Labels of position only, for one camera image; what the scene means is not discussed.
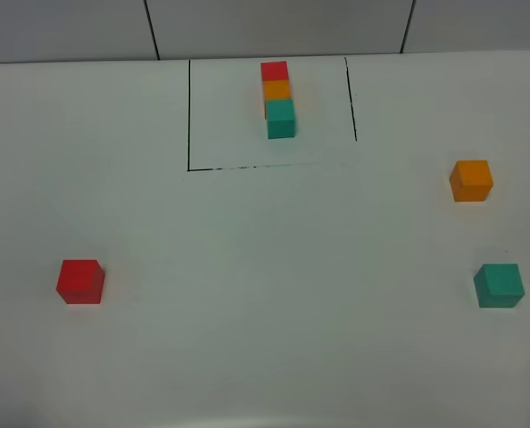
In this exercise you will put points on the green template block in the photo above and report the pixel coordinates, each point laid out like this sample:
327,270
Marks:
280,119

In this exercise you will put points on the orange template block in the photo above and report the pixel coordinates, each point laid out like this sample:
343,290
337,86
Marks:
276,90

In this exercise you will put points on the red template block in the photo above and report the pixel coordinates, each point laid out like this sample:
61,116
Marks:
274,71

